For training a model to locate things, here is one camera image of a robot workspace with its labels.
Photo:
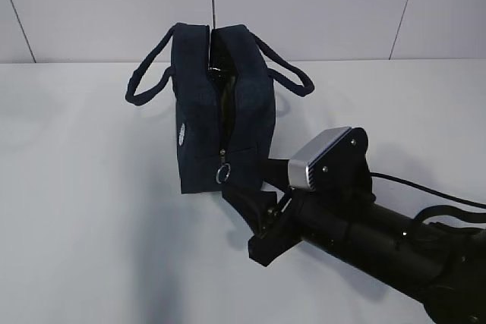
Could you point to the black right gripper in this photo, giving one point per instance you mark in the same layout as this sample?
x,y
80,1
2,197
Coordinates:
x,y
256,208

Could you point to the navy blue lunch bag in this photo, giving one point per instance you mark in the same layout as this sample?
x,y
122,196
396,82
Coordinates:
x,y
225,105

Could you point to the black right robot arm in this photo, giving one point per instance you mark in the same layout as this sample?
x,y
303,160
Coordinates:
x,y
436,257

